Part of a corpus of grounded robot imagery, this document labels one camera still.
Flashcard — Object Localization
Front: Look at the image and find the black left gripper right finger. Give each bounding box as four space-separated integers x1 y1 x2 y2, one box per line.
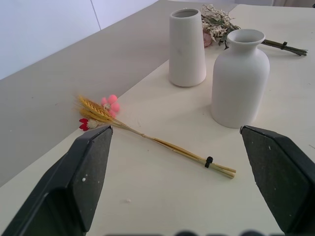
240 124 315 236

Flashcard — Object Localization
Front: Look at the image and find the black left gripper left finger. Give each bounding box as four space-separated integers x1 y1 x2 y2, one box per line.
0 125 114 236

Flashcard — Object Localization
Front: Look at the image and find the white flared-neck bottle vase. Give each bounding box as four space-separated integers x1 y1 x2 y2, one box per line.
211 29 271 129

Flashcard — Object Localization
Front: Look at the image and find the tall tapered white vase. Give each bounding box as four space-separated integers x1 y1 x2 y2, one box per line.
168 8 207 88

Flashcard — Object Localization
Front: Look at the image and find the yellow wheat dried flower bunch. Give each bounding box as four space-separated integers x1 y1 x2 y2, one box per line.
73 94 237 180

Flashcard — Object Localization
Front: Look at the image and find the white and green flower bunch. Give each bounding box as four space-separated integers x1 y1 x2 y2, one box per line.
199 3 309 57

